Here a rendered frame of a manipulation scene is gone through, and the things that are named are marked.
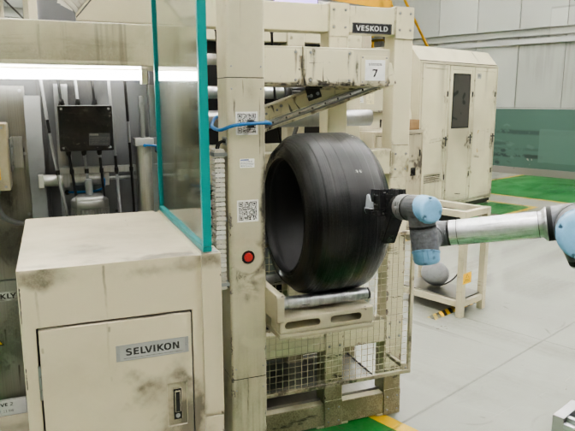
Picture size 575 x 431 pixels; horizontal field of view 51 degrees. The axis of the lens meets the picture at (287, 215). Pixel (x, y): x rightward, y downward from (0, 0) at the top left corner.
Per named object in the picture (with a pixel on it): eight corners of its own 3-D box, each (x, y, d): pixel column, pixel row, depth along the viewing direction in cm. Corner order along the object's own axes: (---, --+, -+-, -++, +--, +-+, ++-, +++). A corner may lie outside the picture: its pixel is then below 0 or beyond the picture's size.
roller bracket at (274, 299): (276, 324, 201) (276, 296, 199) (241, 290, 237) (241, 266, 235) (286, 323, 202) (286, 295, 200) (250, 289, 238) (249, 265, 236)
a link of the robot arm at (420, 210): (422, 229, 161) (417, 197, 160) (400, 226, 171) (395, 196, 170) (447, 223, 163) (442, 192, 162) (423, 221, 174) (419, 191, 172)
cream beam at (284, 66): (246, 85, 220) (245, 44, 218) (227, 87, 243) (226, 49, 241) (390, 86, 242) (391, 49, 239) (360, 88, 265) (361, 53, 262)
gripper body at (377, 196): (390, 188, 188) (412, 188, 177) (391, 215, 189) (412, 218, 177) (369, 189, 185) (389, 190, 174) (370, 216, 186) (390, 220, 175)
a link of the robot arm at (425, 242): (445, 256, 174) (441, 219, 172) (439, 266, 164) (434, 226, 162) (417, 257, 177) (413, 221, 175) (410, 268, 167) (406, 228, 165)
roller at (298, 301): (279, 313, 205) (281, 302, 203) (275, 305, 209) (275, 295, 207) (370, 301, 217) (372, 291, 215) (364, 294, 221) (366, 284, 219)
